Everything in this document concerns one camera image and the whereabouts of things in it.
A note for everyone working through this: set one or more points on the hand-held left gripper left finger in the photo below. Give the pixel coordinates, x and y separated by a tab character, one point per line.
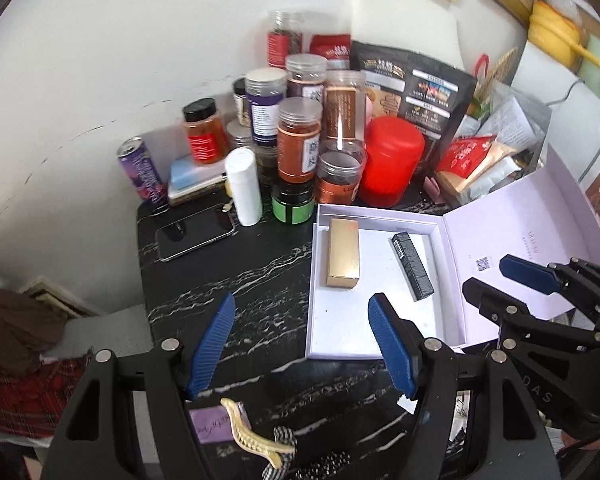
212	340

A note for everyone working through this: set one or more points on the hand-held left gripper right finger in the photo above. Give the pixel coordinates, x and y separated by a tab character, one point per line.
392	345

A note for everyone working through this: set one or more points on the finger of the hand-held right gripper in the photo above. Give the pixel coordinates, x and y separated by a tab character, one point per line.
527	272
485	297

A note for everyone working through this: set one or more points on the lavender gift box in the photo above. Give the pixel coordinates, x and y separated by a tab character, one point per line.
380	320

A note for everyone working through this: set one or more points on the small purple box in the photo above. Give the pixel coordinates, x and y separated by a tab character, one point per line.
212	425

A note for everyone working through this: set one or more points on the cream hair claw clip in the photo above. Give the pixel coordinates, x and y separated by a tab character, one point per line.
252	440

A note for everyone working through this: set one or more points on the black lipstick box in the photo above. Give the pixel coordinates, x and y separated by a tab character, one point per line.
412	265

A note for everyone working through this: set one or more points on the gold cardboard box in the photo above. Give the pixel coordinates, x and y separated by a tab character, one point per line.
343	252

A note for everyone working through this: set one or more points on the kraft paper packet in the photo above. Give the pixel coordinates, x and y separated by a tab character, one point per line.
480	175

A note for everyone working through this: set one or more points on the black smartphone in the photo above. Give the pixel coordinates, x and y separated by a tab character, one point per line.
195	232

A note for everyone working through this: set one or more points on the small pink clip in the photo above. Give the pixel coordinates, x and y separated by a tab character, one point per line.
434	190

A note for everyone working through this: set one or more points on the checkered ribbon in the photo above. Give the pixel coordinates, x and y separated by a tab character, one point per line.
285	437

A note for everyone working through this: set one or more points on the red snack packet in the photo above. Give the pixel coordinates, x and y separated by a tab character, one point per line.
462	155

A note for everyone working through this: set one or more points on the clear bag of papers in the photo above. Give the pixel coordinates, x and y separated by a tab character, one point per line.
515	120

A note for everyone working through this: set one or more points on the green jar with black lid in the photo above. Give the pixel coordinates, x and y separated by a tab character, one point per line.
292	207

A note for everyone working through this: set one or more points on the white plastic bottle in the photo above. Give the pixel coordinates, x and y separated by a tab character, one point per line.
244	185

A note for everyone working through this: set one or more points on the blue and white flat box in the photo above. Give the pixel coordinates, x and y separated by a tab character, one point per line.
195	177

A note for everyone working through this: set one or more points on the red canister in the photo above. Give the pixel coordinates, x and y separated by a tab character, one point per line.
390	160

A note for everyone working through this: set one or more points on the short jar with orange label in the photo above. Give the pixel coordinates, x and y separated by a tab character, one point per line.
340	177

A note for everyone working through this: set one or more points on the purple drink can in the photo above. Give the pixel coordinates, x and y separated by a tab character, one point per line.
142	170

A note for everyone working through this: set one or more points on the red plaid cloth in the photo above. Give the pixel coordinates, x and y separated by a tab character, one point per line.
25	400

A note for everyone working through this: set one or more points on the brown cloth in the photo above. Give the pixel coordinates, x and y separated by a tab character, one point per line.
15	325

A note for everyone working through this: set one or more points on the red spice jar black lid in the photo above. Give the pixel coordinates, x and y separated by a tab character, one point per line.
205	135

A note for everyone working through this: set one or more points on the black printed pouch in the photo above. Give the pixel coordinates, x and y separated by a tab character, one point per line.
420	90

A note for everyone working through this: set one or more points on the tall jar with orange label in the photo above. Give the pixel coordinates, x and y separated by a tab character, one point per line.
299	140

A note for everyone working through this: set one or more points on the tall jar with brown label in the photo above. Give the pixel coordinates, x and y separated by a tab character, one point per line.
345	105

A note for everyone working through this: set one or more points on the jar with purple label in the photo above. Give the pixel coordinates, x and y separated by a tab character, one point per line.
265	105

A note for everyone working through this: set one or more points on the small jar with dark lid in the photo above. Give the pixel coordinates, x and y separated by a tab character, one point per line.
240	100

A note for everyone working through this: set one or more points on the yellow pot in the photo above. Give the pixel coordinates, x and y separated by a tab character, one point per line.
555	30

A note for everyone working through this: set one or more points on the clear lid jar reddish contents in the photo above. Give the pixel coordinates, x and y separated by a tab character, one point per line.
306	77

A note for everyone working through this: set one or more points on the red foil pouch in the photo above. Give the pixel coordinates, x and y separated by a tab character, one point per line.
330	50

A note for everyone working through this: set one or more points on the jar with red label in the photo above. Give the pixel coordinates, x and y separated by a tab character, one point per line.
282	40

